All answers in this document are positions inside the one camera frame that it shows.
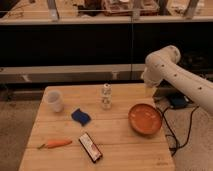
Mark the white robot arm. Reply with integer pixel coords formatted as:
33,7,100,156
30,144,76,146
141,45,213,115

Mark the clear plastic bottle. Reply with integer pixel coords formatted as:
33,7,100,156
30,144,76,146
101,83,111,109

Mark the orange bowl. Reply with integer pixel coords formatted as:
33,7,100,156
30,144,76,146
128,103,162,135

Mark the white plastic cup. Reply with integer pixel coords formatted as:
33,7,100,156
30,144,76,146
44,90,64,113

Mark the blue power box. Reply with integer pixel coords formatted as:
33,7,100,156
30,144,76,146
168,95,187,109

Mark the orange carrot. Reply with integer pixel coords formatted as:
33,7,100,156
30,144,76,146
39,140,72,149

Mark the black cable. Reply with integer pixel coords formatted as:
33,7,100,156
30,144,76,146
156,105,200,157

